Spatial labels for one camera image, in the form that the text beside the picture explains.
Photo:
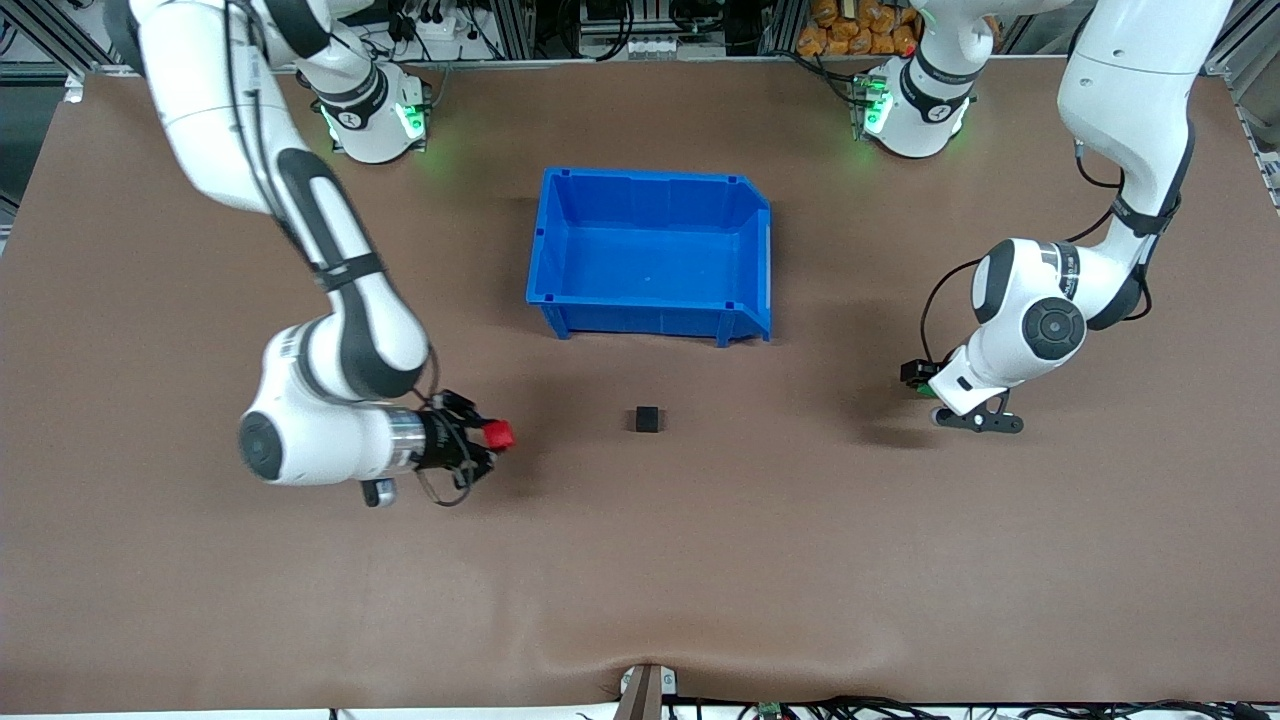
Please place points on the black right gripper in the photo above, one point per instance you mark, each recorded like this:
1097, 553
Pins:
441, 440

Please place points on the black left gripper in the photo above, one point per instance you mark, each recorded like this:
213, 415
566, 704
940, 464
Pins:
913, 373

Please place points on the small red cube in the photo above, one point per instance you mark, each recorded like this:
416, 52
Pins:
499, 435

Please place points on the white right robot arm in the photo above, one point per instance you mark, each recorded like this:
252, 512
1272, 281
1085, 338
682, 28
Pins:
350, 340

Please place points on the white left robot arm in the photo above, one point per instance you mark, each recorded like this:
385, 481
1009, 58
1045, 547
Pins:
1040, 300

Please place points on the small black cube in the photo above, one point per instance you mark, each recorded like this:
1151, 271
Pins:
648, 419

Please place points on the blue plastic storage bin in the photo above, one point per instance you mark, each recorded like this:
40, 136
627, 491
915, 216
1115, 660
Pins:
650, 255

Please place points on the orange snack bags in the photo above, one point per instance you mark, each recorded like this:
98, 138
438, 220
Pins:
860, 28

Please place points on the white power strip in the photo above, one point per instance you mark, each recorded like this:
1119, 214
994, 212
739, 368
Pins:
438, 25

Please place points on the metal table edge bracket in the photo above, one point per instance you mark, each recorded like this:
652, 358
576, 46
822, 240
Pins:
648, 692

